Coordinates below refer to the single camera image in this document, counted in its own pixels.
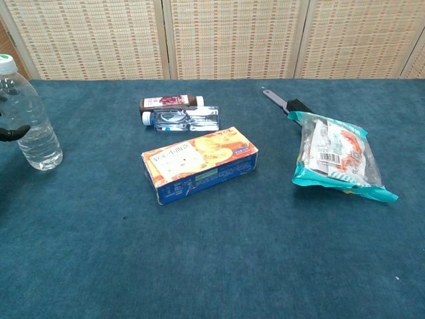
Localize blue carpet table cover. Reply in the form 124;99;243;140
0;78;425;319

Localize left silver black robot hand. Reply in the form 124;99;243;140
0;124;31;143

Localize dark juice bottle white cap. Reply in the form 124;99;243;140
139;94;205;117

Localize orange bamboo screen panel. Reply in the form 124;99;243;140
0;18;31;80

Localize teal clear snack bag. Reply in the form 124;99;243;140
287;110;399;203

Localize grey brush black bristles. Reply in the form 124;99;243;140
262;89;313;126

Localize bamboo folding screen panel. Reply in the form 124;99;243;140
162;0;311;80
400;36;425;80
0;0;170;80
294;0;425;80

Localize round transparent plastic water bottle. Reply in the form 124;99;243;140
0;54;64;171

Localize square clear bottle blue label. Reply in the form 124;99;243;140
141;106;220;132

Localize orange blue biscuit box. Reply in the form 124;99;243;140
141;126;260;205

